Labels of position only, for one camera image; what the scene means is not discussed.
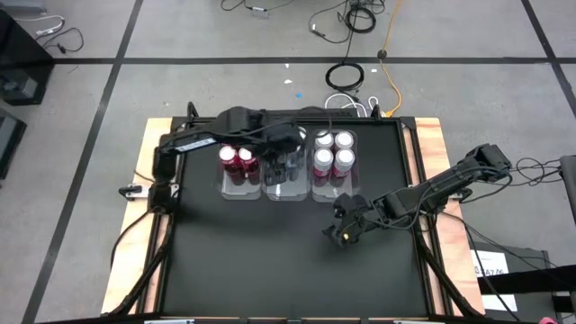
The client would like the white cable with connector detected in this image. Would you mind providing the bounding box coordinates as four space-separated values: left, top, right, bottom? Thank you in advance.
15 14 67 37

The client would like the plywood base board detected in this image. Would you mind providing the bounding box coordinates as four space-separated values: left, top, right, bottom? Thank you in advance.
101 116 487 316

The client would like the clear plastic bin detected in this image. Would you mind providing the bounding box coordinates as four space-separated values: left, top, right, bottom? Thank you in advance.
310 129 361 203
262 132 312 203
215 132 265 202

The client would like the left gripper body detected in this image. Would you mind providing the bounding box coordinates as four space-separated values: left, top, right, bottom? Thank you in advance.
263 121 307 158

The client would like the grey metal post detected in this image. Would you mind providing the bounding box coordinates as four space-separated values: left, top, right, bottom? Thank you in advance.
559 155 576 226

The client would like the black coiled cable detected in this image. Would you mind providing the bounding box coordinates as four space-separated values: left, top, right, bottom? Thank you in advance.
344 4 378 35
324 61 365 93

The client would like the black cable bundle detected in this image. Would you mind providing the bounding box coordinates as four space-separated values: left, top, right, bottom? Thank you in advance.
508 156 563 188

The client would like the black storage case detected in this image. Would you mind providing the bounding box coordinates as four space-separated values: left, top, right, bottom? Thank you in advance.
467 242 576 324

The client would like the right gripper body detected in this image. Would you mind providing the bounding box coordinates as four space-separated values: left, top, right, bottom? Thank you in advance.
333 193 379 233

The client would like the white looped cable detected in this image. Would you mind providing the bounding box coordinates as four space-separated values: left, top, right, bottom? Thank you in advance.
323 92 382 113

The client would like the thin black cable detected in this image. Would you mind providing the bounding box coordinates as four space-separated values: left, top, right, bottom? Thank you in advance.
308 0 350 46
42 27 86 54

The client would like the red Coca-Cola can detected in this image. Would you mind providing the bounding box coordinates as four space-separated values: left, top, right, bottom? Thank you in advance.
219 144 247 186
237 147 261 185

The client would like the black cabinet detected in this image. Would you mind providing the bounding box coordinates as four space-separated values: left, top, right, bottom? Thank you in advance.
0 8 56 107

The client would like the white paper sheet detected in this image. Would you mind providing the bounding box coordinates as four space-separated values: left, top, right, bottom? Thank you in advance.
470 249 518 312

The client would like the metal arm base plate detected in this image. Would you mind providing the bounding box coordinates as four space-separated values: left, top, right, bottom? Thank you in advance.
443 186 473 203
118 183 152 201

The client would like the black equipment case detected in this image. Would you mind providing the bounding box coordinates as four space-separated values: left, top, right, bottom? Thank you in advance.
0 107 28 180

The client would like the yellow extension cable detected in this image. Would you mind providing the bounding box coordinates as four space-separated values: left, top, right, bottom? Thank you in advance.
379 0 404 118

